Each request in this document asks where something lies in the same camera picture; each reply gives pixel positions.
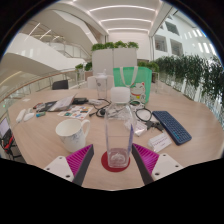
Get ceiling light strips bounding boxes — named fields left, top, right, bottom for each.
left=88, top=3, right=161, bottom=34

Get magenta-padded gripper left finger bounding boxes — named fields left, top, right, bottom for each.
left=43, top=143, right=95, bottom=187

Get glass balcony railing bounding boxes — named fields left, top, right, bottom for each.
left=0, top=68, right=83, bottom=111

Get white cabinet topped with plants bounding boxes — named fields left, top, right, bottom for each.
left=90, top=40, right=140, bottom=77

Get row of potted trees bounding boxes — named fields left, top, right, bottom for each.
left=154, top=54, right=224, bottom=111

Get flat black case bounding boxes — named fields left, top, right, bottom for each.
left=72, top=97, right=90, bottom=105

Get white ceramic mug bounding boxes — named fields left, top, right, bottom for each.
left=54, top=118, right=91, bottom=153

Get small red white box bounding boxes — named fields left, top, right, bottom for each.
left=32, top=102, right=45, bottom=111

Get flat round red coaster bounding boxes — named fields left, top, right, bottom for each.
left=100, top=150, right=132, bottom=173

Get short white remote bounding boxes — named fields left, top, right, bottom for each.
left=23, top=112, right=36, bottom=122

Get long white remote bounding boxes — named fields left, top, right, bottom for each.
left=15, top=108, right=27, bottom=123

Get clear plastic water bottle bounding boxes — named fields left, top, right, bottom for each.
left=103, top=86, right=138, bottom=169

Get clear lidded tumbler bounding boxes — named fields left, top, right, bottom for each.
left=94, top=69, right=109, bottom=100

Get black office chair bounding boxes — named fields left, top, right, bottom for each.
left=51, top=79, right=70, bottom=91

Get white booklet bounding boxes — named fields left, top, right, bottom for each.
left=48, top=94, right=77, bottom=113

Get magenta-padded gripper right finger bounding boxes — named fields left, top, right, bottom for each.
left=130, top=143, right=184, bottom=186

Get tangle of black cables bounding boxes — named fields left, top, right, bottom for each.
left=88, top=98, right=154, bottom=124

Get small white printed card box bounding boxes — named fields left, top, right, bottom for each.
left=146, top=132, right=173, bottom=154

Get dark blue keyboard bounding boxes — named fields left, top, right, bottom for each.
left=152, top=110, right=193, bottom=146

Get small white charger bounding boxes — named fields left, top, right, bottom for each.
left=88, top=98, right=104, bottom=106

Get black power adapter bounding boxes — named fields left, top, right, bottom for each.
left=144, top=120, right=156, bottom=131

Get colourful sticker sheet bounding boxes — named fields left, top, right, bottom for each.
left=57, top=104, right=94, bottom=121

